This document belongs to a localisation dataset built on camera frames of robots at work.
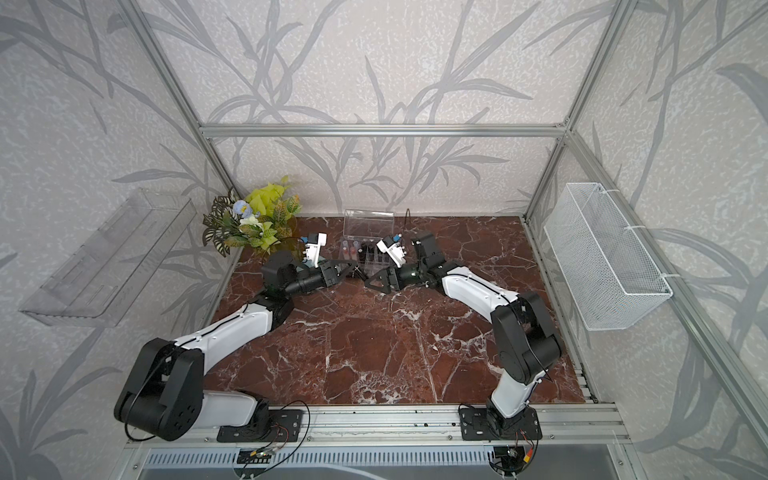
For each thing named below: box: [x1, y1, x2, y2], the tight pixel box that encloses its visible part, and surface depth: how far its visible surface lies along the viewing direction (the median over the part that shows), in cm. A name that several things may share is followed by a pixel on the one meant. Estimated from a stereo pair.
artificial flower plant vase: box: [202, 175, 304, 260], surface depth 90 cm
